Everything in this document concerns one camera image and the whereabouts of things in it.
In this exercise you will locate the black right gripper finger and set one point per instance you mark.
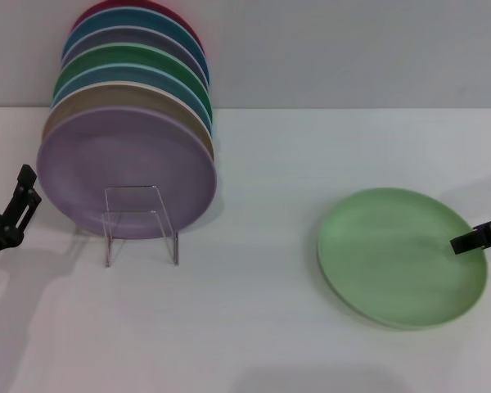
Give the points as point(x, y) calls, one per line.
point(480, 239)

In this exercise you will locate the light green plate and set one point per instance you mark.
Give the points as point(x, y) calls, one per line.
point(384, 262)

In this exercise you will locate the clear acrylic plate rack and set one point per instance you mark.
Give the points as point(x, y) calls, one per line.
point(133, 200)

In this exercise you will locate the lilac plate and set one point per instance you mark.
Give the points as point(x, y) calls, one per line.
point(127, 163)

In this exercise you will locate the beige plate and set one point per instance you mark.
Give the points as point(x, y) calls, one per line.
point(106, 96)

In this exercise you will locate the light blue plate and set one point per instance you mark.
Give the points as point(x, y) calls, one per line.
point(106, 75)

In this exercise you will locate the dark green plate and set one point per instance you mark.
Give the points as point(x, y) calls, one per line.
point(118, 55)

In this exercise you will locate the grey purple plate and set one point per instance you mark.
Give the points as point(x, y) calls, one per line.
point(127, 36)

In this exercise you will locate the maroon plate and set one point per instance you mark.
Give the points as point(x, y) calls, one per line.
point(88, 12)

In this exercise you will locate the teal plate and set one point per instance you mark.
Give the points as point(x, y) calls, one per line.
point(127, 18)

